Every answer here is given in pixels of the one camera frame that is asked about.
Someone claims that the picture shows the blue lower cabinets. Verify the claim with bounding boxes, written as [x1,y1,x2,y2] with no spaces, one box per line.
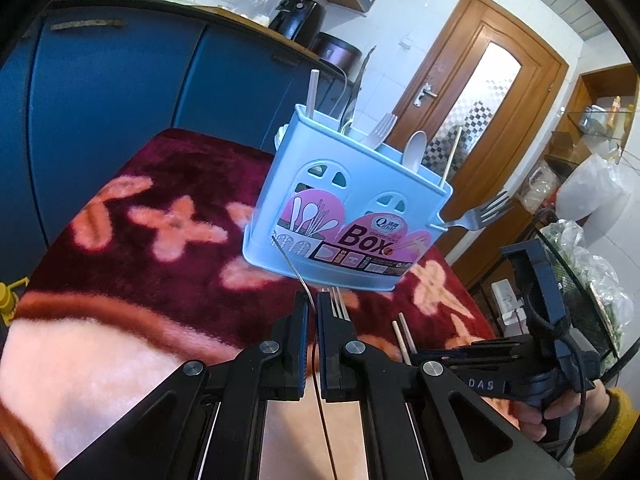
[0,0,346,241]

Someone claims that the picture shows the red flower print blanket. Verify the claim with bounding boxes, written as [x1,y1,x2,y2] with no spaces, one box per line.
[0,127,501,480]

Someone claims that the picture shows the white plastic fork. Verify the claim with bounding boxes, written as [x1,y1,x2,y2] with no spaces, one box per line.
[359,112,399,152]

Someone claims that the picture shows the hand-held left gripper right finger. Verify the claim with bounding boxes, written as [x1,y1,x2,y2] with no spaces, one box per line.
[316,292,576,480]

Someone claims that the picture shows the metal fork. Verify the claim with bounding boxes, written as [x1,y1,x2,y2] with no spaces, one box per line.
[328,286,352,323]
[431,190,517,232]

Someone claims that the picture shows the person's right hand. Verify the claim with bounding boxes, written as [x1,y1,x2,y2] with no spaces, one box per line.
[514,386,612,445]

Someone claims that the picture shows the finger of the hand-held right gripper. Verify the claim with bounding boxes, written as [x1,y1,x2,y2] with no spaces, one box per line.
[411,336,533,368]

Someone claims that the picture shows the white chopstick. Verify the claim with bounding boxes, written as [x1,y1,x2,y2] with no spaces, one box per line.
[306,69,321,117]

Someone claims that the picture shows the wooden shelf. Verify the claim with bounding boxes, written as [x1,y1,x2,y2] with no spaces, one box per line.
[542,61,640,176]

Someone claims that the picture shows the dark countertop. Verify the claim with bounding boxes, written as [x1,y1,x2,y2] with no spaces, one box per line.
[50,0,346,76]

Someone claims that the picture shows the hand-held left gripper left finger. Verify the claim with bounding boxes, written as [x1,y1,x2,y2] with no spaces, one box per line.
[55,304,311,480]

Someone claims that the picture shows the thin metal rod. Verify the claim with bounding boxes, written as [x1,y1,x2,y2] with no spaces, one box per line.
[271,234,335,480]

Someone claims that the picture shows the bagged green vegetables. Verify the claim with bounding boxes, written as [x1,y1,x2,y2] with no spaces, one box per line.
[541,219,635,346]

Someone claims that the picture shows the metal door handle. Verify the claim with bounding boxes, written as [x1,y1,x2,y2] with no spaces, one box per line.
[413,82,439,108]

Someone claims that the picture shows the white plastic bag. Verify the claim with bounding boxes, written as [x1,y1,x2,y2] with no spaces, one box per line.
[556,151,632,222]

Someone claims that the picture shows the person's right forearm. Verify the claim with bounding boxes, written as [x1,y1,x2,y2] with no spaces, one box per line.
[586,386,639,467]

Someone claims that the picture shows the dark rice cooker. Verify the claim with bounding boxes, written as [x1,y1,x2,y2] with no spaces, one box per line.
[309,31,363,69]

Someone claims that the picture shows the white plastic spoon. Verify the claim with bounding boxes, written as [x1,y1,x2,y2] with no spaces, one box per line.
[402,130,429,169]

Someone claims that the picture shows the wooden door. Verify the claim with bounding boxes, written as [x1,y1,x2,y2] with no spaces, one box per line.
[386,0,572,288]

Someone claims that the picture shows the white power cable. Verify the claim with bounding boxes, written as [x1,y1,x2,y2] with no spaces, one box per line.
[335,67,351,126]

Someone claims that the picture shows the light blue utensil box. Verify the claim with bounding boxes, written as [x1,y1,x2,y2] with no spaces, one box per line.
[242,102,454,294]

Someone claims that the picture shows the yellow object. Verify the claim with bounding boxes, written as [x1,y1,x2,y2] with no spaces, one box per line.
[0,276,30,327]

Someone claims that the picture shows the white power adapter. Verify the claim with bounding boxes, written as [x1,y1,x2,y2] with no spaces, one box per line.
[491,279,529,337]

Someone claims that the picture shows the black air fryer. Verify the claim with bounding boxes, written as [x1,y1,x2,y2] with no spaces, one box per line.
[267,0,327,44]

